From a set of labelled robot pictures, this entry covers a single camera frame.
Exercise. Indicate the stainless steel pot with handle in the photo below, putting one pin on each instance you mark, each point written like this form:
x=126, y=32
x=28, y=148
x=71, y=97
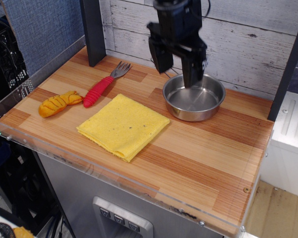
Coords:
x=196, y=103

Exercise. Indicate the dark grey post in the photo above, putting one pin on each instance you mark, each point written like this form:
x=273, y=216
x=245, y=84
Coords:
x=93, y=30
x=285, y=81

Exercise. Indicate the dark grey left post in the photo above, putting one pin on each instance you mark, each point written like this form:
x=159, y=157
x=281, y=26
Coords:
x=93, y=30

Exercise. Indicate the silver button panel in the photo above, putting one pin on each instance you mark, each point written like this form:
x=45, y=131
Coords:
x=117, y=222

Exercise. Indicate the orange plush toy bottom corner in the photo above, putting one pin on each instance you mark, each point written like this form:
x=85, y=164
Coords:
x=22, y=232

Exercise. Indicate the white ribbed appliance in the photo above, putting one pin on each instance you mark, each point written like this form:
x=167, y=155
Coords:
x=280, y=164

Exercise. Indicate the black crate with cables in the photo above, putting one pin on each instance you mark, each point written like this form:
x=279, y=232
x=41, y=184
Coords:
x=13, y=71

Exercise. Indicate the dark grey right post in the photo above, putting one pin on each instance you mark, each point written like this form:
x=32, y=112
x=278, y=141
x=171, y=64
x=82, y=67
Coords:
x=285, y=81

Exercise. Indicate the stainless steel cabinet front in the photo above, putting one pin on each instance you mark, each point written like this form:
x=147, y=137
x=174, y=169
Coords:
x=76, y=186

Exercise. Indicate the yellow folded napkin cloth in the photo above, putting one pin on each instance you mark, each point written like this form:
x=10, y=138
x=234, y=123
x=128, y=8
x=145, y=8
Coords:
x=123, y=127

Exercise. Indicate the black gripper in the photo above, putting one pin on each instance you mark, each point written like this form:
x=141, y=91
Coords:
x=177, y=33

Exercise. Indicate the clear acrylic table guard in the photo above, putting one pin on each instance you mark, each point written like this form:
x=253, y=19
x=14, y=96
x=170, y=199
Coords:
x=209, y=169

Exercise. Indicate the red handled metal fork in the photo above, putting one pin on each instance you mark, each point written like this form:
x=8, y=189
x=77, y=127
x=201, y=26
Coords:
x=96, y=91

